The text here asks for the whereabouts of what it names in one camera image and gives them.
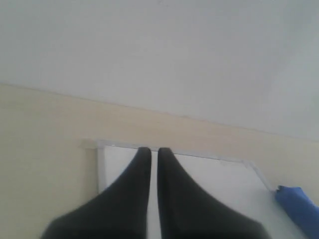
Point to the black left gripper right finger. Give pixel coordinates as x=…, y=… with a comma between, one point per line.
x=186, y=211

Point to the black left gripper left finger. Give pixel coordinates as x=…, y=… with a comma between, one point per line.
x=119, y=212

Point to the blue fleece cloth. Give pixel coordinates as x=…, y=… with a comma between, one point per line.
x=300, y=209

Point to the white board with aluminium frame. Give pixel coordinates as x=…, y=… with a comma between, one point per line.
x=236, y=183

